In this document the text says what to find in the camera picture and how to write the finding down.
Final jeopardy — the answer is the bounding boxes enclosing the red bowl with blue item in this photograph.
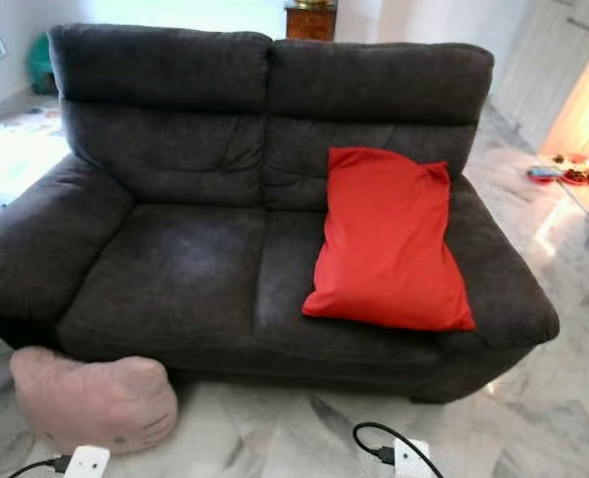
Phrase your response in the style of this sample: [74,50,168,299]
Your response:
[526,165,562,184]

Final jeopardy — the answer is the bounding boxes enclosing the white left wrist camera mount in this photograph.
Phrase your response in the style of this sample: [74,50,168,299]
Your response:
[63,444,112,478]

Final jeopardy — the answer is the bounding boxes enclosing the white coffee table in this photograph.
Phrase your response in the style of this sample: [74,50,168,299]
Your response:
[0,119,71,225]

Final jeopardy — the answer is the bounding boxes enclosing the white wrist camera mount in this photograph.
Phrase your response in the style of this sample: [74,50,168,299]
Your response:
[63,444,112,478]
[392,439,433,478]

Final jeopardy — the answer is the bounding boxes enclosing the pink cat face pillow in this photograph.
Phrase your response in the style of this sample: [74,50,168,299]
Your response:
[9,346,178,456]

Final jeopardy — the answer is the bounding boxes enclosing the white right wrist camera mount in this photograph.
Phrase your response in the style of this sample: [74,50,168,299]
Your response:
[392,439,433,478]

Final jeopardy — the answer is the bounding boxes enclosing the patterned floor mat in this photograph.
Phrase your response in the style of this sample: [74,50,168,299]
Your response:
[3,105,68,135]

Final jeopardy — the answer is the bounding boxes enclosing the brown wooden side cabinet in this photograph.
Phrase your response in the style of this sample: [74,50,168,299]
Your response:
[284,3,339,42]

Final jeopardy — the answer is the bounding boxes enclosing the grey-brown two-seat sofa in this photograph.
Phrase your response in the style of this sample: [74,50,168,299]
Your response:
[0,24,562,404]

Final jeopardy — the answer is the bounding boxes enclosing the red pillow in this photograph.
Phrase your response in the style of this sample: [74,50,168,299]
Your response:
[301,146,476,333]

